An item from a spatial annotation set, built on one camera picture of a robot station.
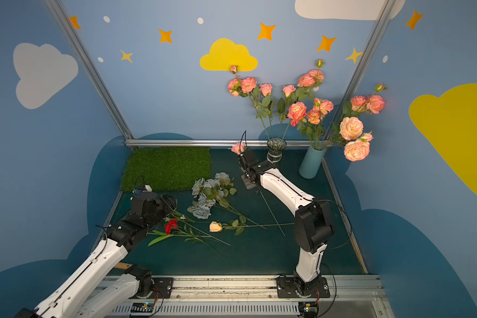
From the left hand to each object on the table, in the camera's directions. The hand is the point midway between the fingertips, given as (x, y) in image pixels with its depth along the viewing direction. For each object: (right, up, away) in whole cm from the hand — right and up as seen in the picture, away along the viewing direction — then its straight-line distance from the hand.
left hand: (172, 197), depth 79 cm
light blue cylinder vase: (+65, +15, +24) cm, 71 cm away
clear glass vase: (+46, +24, +22) cm, 56 cm away
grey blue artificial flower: (+15, 0, +12) cm, 19 cm away
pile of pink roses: (+27, +21, +9) cm, 35 cm away
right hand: (+36, +8, +12) cm, 38 cm away
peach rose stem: (+17, -15, +9) cm, 25 cm away
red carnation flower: (0, -14, +7) cm, 16 cm away
